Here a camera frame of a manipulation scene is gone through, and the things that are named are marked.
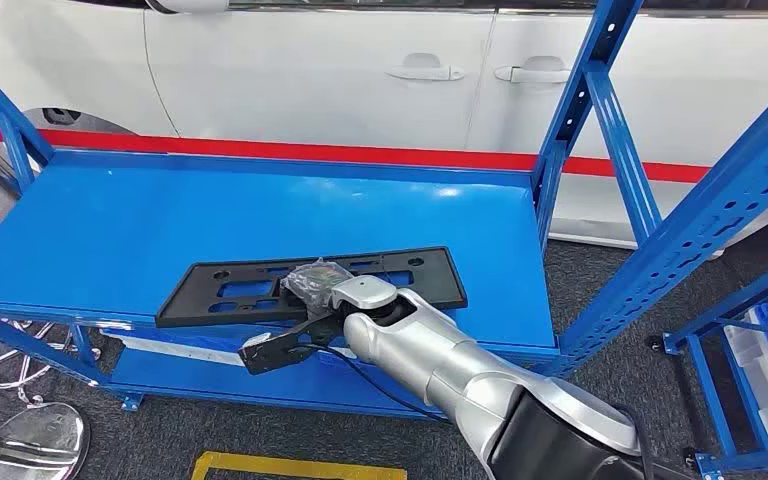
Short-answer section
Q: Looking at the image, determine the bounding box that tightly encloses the black plastic panel part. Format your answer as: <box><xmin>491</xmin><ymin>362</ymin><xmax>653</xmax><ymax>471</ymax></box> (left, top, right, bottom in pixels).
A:
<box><xmin>155</xmin><ymin>246</ymin><xmax>469</xmax><ymax>329</ymax></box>

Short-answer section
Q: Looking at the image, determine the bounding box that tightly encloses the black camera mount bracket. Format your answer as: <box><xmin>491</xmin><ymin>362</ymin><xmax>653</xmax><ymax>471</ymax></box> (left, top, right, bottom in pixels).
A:
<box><xmin>238</xmin><ymin>309</ymin><xmax>352</xmax><ymax>377</ymax></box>

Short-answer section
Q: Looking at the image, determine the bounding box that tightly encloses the chrome stanchion post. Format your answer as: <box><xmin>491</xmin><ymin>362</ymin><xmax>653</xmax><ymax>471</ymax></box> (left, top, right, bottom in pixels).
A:
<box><xmin>0</xmin><ymin>402</ymin><xmax>92</xmax><ymax>480</ymax></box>

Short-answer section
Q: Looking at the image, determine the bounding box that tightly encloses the red barrier belt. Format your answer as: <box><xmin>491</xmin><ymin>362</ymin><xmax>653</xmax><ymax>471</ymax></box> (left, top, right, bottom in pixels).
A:
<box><xmin>0</xmin><ymin>125</ymin><xmax>768</xmax><ymax>193</ymax></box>

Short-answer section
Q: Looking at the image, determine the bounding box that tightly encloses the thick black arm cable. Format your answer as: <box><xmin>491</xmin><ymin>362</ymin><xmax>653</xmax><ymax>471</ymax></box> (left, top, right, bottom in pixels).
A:
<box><xmin>612</xmin><ymin>404</ymin><xmax>657</xmax><ymax>480</ymax></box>

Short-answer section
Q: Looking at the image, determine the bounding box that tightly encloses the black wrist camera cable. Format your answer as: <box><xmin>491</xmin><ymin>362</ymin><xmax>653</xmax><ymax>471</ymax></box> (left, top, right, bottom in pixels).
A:
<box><xmin>294</xmin><ymin>343</ymin><xmax>452</xmax><ymax>425</ymax></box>

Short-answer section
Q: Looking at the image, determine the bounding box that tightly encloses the chrome stool base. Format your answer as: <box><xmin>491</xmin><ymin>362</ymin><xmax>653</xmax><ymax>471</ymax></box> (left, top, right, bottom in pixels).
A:
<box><xmin>0</xmin><ymin>317</ymin><xmax>102</xmax><ymax>407</ymax></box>

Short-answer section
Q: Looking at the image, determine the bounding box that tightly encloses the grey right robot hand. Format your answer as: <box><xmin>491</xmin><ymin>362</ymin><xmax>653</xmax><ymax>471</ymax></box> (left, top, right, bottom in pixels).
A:
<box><xmin>281</xmin><ymin>259</ymin><xmax>355</xmax><ymax>316</ymax></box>

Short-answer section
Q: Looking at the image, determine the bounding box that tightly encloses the blue metal shelf rack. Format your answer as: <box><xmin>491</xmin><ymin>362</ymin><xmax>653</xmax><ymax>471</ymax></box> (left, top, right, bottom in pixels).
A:
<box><xmin>662</xmin><ymin>251</ymin><xmax>768</xmax><ymax>480</ymax></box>
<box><xmin>0</xmin><ymin>0</ymin><xmax>768</xmax><ymax>425</ymax></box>

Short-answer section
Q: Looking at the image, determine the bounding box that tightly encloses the white plastic bin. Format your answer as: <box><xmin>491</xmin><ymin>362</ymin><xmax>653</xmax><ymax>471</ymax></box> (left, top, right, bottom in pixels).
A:
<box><xmin>102</xmin><ymin>329</ymin><xmax>247</xmax><ymax>369</ymax></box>

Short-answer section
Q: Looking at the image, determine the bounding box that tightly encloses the white car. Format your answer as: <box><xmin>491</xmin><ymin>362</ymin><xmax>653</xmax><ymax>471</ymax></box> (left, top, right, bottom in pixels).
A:
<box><xmin>0</xmin><ymin>0</ymin><xmax>768</xmax><ymax>253</ymax></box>

